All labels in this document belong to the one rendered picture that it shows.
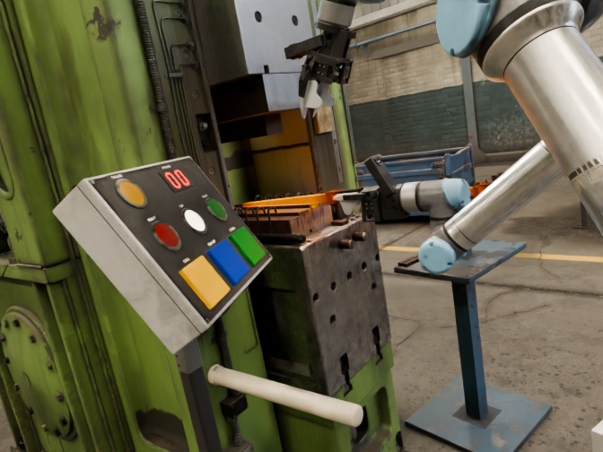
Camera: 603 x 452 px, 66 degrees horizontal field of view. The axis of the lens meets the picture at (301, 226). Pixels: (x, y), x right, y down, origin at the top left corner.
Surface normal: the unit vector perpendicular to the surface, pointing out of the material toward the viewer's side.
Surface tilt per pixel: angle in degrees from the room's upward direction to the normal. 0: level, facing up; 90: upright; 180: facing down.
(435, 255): 90
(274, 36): 90
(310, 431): 90
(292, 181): 90
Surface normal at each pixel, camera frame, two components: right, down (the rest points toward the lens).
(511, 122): -0.66, 0.30
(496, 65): -0.46, 0.85
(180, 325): -0.22, 0.24
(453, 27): -0.98, 0.10
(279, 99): 0.77, 0.00
